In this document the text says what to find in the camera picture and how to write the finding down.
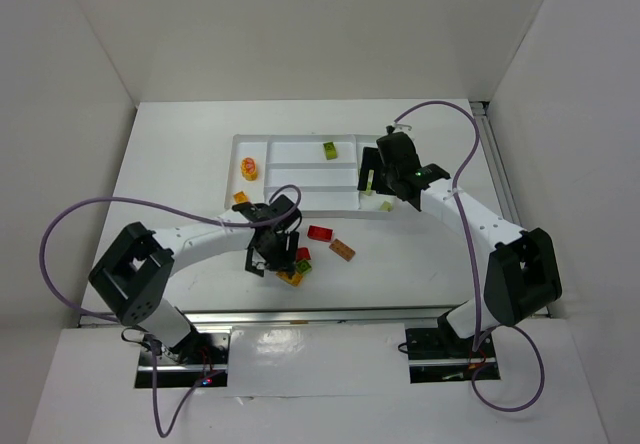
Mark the orange lego plate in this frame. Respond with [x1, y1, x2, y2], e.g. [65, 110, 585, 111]
[275, 271, 304, 287]

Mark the small orange square lego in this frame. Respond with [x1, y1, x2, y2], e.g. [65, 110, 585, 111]
[233, 191, 250, 204]

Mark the yellow oval lego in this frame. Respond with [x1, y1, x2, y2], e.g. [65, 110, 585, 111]
[240, 157, 259, 181]

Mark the light green lego block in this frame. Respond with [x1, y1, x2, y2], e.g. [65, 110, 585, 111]
[364, 169, 374, 196]

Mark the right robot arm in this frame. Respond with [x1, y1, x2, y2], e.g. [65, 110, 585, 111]
[358, 132, 562, 347]

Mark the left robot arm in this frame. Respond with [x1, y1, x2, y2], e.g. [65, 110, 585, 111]
[89, 195, 302, 361]

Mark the red curved lego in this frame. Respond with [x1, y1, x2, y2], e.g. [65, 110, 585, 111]
[296, 247, 311, 261]

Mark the red rectangular lego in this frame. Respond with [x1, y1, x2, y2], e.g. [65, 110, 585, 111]
[307, 225, 334, 242]

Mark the small green lego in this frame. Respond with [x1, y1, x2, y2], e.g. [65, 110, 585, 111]
[296, 259, 312, 276]

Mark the light green lego tray corner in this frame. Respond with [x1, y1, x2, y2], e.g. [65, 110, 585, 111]
[379, 201, 393, 212]

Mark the white divided sorting tray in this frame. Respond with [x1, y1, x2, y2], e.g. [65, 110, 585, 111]
[224, 134, 397, 219]

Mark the brown flat lego plate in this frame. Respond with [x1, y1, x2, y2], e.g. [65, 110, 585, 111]
[329, 239, 355, 262]

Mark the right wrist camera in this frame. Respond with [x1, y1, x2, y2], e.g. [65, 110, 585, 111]
[385, 122, 412, 135]

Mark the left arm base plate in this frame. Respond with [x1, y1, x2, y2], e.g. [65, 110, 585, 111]
[120, 327, 231, 389]

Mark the right side aluminium rail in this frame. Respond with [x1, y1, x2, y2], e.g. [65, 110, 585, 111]
[461, 101, 524, 228]

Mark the aluminium rail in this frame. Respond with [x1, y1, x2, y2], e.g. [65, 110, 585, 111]
[77, 303, 551, 330]
[461, 101, 524, 228]

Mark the front aluminium rail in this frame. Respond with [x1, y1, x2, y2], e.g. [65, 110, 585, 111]
[77, 303, 551, 330]

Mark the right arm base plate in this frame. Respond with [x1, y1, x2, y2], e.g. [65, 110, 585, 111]
[397, 328, 501, 384]

